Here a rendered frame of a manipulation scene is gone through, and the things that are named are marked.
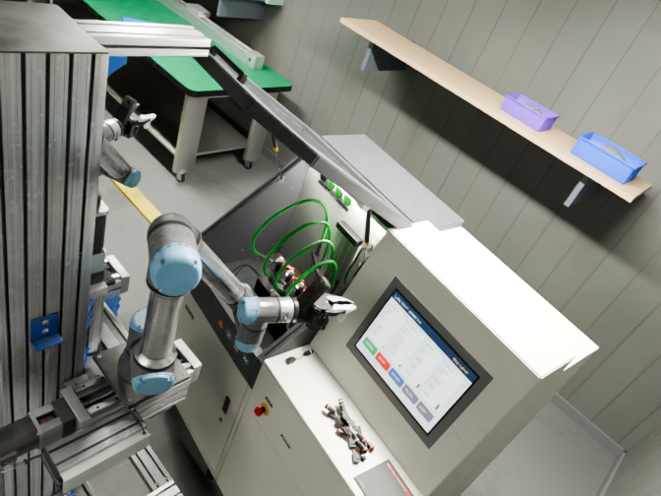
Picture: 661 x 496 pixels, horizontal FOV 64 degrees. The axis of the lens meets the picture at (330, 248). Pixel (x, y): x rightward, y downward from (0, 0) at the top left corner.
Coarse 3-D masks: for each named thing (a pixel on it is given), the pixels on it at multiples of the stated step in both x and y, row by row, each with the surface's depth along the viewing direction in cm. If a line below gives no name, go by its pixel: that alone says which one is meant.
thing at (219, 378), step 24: (192, 312) 238; (192, 336) 242; (216, 336) 224; (216, 360) 227; (192, 384) 251; (216, 384) 231; (240, 384) 214; (192, 408) 256; (216, 408) 235; (216, 432) 239; (216, 456) 243
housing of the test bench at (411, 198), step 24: (336, 144) 239; (360, 144) 247; (360, 168) 227; (384, 168) 235; (384, 192) 218; (408, 192) 225; (408, 216) 209; (432, 216) 215; (456, 216) 223; (456, 240) 213; (480, 264) 204; (504, 264) 210; (504, 288) 196; (528, 288) 202; (528, 312) 189; (552, 312) 194; (576, 336) 188; (576, 360) 176; (552, 384) 175; (528, 408) 181
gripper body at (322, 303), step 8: (296, 304) 153; (320, 304) 157; (328, 304) 158; (296, 312) 152; (304, 312) 156; (312, 312) 156; (320, 312) 155; (296, 320) 154; (304, 320) 157; (312, 320) 156; (320, 320) 158; (328, 320) 159; (312, 328) 158
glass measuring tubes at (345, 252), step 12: (348, 228) 227; (336, 240) 233; (348, 240) 226; (360, 240) 223; (336, 252) 234; (348, 252) 228; (336, 264) 235; (348, 264) 232; (336, 276) 239; (336, 288) 241
